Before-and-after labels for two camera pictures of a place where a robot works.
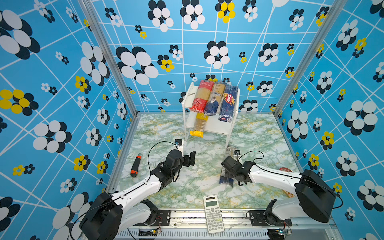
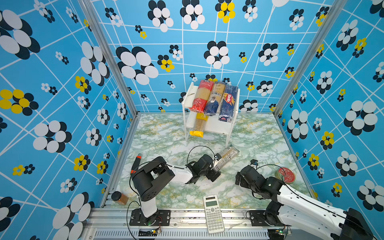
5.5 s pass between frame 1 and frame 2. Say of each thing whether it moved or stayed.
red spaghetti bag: stayed
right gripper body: moved
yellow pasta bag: stayed
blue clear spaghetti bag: stayed
